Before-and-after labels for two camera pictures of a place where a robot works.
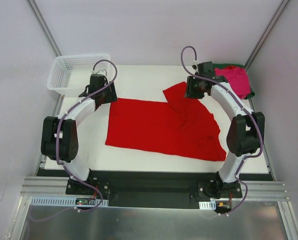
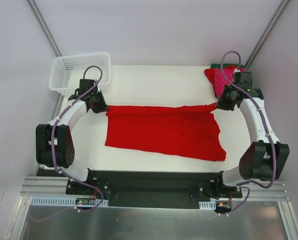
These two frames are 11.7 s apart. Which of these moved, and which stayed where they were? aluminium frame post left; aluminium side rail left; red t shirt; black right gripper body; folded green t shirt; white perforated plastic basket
Moved: red t shirt; black right gripper body
Stayed: aluminium side rail left; white perforated plastic basket; aluminium frame post left; folded green t shirt
